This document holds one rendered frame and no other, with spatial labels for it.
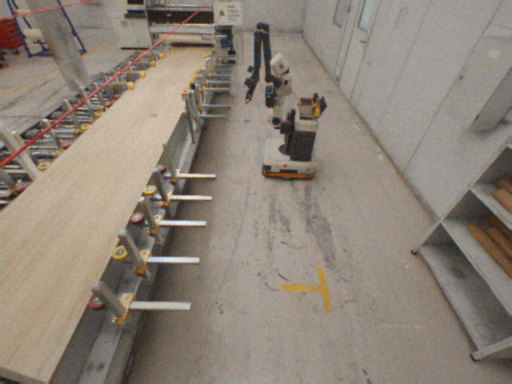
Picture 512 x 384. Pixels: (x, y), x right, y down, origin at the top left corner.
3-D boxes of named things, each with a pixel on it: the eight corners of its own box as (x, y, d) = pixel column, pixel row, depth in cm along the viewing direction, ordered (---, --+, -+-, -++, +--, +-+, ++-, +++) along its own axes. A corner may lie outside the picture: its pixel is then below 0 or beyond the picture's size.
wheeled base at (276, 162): (309, 153, 357) (312, 138, 340) (313, 180, 310) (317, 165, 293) (263, 150, 361) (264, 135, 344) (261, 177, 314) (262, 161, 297)
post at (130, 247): (153, 278, 144) (127, 228, 112) (151, 284, 142) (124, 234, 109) (147, 278, 145) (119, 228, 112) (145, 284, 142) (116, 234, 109)
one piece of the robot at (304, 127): (305, 146, 345) (318, 86, 288) (309, 169, 305) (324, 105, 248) (282, 145, 347) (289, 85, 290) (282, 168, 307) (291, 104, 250)
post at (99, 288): (139, 324, 127) (102, 280, 94) (136, 332, 124) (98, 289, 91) (132, 324, 127) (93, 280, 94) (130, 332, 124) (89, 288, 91)
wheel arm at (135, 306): (192, 305, 119) (190, 301, 116) (190, 312, 116) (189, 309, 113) (103, 304, 119) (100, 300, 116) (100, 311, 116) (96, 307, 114)
